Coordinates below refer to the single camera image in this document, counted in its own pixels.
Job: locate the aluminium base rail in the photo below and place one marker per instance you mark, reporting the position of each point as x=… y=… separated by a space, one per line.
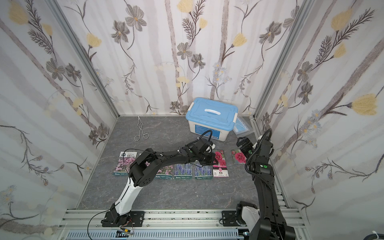
x=210 y=219

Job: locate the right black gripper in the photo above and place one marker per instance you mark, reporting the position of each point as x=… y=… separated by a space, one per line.
x=245 y=147

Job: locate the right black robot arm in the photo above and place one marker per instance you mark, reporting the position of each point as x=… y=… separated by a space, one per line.
x=267 y=222

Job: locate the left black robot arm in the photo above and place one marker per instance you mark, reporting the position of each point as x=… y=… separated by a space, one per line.
x=145 y=168

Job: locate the lavender seed packet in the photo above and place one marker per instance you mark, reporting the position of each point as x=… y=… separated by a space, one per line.
x=183 y=172
x=203 y=172

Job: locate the metal scissor tongs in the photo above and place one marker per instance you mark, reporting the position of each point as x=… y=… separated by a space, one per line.
x=141 y=133

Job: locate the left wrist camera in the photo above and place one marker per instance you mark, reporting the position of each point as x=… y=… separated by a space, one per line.
x=211 y=147

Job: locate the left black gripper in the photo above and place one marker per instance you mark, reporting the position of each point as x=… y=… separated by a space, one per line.
x=207 y=154

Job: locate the hollyhock pink flower packet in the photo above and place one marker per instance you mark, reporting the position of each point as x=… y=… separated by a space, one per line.
x=238 y=157

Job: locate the pink back seed packet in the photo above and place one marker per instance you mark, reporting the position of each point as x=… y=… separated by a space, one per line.
x=220 y=170

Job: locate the pink phlox seed packet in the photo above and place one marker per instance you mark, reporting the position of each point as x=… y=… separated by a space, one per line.
x=165 y=173

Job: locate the purple flower seed packet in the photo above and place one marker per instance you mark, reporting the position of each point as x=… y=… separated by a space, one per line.
x=124 y=162

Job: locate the clear bag of masks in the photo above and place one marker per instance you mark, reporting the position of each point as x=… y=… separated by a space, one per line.
x=242 y=128

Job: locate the blue lid storage box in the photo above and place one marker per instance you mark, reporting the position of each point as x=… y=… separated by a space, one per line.
x=204 y=114

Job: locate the white slotted cable duct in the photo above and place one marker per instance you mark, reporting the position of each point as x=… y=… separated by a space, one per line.
x=189 y=234

